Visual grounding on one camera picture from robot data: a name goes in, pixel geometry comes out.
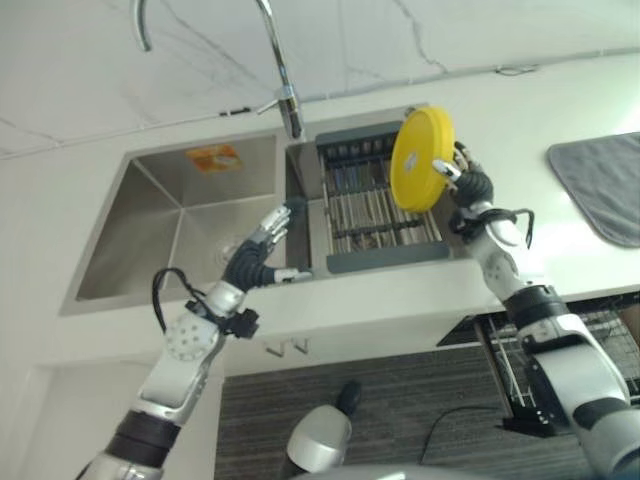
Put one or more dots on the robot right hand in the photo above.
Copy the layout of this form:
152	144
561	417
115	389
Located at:
471	182

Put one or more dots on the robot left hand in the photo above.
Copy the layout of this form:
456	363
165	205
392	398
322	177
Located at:
246	263

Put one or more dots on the yellow round plate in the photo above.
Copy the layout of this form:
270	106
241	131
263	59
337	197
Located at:
417	160

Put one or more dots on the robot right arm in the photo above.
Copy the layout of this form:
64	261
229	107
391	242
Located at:
555	345

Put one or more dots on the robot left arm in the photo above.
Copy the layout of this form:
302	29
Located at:
170	360

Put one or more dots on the stainless steel double sink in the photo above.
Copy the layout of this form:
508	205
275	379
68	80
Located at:
190	220

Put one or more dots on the grey sink drying rack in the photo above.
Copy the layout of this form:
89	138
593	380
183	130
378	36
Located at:
370	210

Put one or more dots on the orange sticker label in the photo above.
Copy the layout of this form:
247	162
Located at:
215	158

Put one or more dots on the grey dish mat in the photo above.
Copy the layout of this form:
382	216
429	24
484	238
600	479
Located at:
600	185

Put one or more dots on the robot dark foot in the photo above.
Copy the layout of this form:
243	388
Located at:
350	394

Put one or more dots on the robot silver leg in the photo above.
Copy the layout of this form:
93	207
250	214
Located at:
320	437

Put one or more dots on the chrome kitchen faucet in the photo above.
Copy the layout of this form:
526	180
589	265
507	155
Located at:
280	65

